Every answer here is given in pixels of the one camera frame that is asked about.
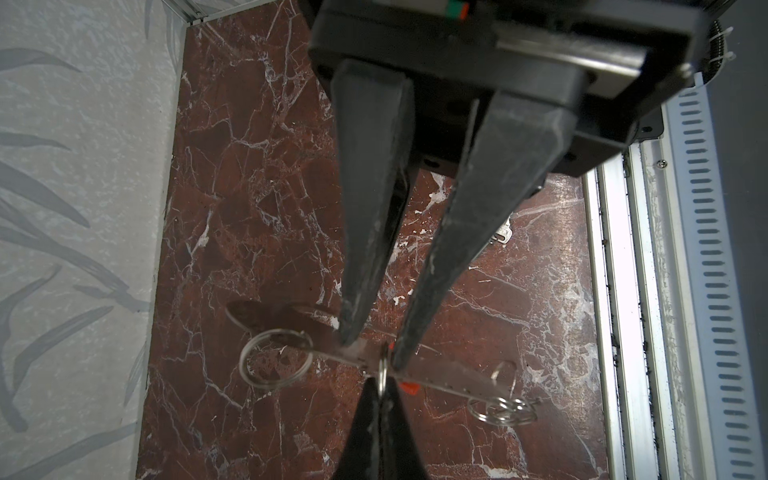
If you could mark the aluminium frame profiles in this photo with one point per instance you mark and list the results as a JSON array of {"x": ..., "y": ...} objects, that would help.
[{"x": 194, "y": 12}]

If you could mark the key with light tag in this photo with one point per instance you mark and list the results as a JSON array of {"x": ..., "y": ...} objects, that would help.
[{"x": 501, "y": 236}]

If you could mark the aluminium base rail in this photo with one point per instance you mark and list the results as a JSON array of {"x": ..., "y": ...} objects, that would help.
[{"x": 638, "y": 407}]

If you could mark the key with red tag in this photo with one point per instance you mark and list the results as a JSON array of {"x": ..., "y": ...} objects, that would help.
[{"x": 410, "y": 388}]

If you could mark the white slotted cable duct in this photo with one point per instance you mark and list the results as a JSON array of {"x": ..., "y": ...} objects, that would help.
[{"x": 732, "y": 408}]

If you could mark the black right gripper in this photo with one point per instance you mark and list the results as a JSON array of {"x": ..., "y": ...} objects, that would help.
[{"x": 572, "y": 82}]

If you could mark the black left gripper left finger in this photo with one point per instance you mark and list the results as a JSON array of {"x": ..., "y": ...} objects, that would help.
[{"x": 360, "y": 459}]

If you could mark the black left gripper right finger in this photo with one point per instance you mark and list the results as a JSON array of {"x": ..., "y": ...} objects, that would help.
[{"x": 398, "y": 453}]

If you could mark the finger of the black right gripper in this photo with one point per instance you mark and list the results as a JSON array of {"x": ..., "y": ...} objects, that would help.
[{"x": 375, "y": 124}]

